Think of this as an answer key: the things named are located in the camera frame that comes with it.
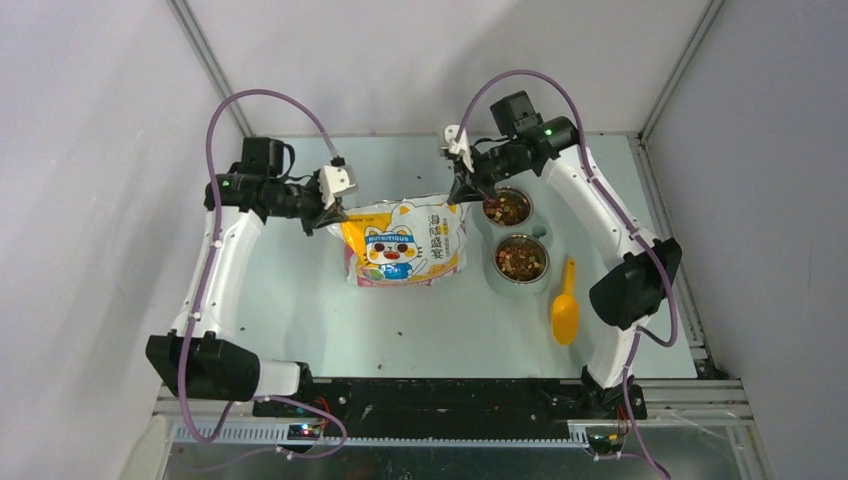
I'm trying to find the yellow plastic scoop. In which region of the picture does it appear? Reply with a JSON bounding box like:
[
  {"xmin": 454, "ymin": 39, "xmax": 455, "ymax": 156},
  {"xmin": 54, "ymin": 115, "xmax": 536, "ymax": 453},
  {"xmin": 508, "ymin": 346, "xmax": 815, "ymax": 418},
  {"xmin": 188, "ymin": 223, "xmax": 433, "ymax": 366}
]
[{"xmin": 550, "ymin": 257, "xmax": 580, "ymax": 345}]

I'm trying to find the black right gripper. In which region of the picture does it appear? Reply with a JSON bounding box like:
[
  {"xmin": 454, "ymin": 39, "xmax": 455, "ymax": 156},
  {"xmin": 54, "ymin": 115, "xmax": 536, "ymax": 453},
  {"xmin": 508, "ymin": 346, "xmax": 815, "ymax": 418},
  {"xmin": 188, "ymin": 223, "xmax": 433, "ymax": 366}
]
[{"xmin": 450, "ymin": 138, "xmax": 532, "ymax": 203}]

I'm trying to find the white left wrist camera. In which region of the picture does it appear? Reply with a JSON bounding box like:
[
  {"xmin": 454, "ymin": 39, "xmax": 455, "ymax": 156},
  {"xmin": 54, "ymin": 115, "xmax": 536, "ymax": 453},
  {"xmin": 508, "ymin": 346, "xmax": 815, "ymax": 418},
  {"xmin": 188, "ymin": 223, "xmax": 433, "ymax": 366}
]
[{"xmin": 318, "ymin": 157, "xmax": 359, "ymax": 210}]

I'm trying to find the kibble in bowl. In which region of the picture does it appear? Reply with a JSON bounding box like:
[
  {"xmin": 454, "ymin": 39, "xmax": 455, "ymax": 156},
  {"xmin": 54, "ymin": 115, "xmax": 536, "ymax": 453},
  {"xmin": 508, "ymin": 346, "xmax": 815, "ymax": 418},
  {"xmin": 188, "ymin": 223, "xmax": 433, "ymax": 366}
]
[
  {"xmin": 496, "ymin": 238, "xmax": 547, "ymax": 282},
  {"xmin": 483, "ymin": 194, "xmax": 530, "ymax": 226}
]

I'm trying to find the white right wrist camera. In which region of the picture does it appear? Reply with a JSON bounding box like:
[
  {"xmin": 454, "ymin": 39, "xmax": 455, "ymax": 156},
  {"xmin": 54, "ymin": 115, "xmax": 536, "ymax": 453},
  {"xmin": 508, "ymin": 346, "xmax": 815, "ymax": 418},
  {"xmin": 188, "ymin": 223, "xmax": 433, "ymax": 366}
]
[{"xmin": 442, "ymin": 124, "xmax": 474, "ymax": 173}]

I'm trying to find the kibble in far bowl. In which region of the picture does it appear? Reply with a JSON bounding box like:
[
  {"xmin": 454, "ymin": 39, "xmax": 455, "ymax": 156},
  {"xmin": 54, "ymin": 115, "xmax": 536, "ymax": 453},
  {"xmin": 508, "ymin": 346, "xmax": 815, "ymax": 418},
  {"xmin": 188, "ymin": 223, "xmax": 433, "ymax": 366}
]
[{"xmin": 483, "ymin": 194, "xmax": 530, "ymax": 226}]

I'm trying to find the left circuit board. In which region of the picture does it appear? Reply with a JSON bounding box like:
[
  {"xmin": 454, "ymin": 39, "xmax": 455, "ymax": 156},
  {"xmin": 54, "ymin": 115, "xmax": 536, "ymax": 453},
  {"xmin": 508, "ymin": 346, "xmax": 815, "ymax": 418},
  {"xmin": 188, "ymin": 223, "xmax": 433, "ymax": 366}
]
[{"xmin": 286, "ymin": 423, "xmax": 323, "ymax": 442}]

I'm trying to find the colourful pet food bag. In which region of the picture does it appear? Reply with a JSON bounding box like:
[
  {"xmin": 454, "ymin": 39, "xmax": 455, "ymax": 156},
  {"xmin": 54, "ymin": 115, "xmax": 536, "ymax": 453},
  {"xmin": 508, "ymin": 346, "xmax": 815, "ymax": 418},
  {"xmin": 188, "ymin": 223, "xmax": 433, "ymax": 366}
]
[{"xmin": 329, "ymin": 194, "xmax": 467, "ymax": 287}]

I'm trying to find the right circuit board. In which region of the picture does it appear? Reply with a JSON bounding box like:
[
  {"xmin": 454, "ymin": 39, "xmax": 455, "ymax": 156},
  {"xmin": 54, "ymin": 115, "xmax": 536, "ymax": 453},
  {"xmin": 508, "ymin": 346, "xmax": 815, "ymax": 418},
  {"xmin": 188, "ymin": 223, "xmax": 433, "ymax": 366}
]
[{"xmin": 586, "ymin": 434, "xmax": 624, "ymax": 458}]

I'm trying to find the circuit board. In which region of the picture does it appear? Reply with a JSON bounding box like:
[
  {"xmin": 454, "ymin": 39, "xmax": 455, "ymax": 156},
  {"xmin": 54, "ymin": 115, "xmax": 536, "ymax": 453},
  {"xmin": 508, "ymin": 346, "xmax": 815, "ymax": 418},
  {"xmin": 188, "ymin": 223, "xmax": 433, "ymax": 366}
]
[
  {"xmin": 586, "ymin": 434, "xmax": 624, "ymax": 458},
  {"xmin": 286, "ymin": 423, "xmax": 323, "ymax": 442}
]

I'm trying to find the aluminium frame rail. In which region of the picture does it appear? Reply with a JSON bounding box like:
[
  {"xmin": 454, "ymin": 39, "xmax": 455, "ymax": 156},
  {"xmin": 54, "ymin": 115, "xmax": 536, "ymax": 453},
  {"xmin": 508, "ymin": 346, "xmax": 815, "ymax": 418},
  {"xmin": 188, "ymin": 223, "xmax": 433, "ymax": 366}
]
[{"xmin": 153, "ymin": 376, "xmax": 757, "ymax": 446}]

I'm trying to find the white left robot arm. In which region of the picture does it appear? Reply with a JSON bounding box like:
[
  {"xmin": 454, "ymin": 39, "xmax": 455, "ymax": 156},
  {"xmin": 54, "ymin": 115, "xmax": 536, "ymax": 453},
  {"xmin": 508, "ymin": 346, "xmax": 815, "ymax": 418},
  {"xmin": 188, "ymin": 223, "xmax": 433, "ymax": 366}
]
[{"xmin": 145, "ymin": 137, "xmax": 357, "ymax": 417}]

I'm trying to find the kibble in near bowl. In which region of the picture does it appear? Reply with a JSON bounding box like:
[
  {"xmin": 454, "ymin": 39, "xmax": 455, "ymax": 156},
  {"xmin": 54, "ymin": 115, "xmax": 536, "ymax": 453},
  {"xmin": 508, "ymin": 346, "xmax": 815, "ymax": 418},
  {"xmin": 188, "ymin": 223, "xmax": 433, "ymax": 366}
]
[{"xmin": 496, "ymin": 238, "xmax": 547, "ymax": 282}]

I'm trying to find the steel bowl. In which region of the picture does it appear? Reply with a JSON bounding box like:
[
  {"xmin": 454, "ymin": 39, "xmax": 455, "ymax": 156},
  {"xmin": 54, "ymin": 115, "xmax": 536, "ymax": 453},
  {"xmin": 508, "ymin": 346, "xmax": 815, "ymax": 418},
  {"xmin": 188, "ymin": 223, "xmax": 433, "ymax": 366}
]
[
  {"xmin": 491, "ymin": 233, "xmax": 551, "ymax": 285},
  {"xmin": 482, "ymin": 187, "xmax": 533, "ymax": 227}
]

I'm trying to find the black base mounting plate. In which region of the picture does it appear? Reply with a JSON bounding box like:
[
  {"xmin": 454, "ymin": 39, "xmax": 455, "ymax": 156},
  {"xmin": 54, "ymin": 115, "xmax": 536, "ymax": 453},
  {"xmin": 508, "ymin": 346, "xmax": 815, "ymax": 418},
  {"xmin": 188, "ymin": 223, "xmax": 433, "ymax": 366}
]
[{"xmin": 252, "ymin": 378, "xmax": 647, "ymax": 441}]

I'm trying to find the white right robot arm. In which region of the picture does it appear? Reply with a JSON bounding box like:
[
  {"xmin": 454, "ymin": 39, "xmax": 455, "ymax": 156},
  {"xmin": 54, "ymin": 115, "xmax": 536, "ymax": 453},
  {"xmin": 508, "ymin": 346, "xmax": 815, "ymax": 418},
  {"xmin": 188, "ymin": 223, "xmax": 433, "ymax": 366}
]
[{"xmin": 443, "ymin": 91, "xmax": 682, "ymax": 418}]

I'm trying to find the small green object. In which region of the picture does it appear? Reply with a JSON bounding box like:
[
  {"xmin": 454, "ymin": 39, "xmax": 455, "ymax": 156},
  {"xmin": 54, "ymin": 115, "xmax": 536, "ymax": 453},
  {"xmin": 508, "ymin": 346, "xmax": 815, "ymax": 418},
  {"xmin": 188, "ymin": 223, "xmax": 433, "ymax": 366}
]
[{"xmin": 531, "ymin": 225, "xmax": 547, "ymax": 240}]

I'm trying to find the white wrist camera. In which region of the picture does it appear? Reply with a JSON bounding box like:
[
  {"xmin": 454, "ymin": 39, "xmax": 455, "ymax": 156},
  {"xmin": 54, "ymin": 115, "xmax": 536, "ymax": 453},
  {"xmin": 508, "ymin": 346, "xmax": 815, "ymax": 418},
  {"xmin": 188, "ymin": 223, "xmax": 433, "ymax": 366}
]
[
  {"xmin": 442, "ymin": 124, "xmax": 474, "ymax": 173},
  {"xmin": 318, "ymin": 157, "xmax": 359, "ymax": 210}
]

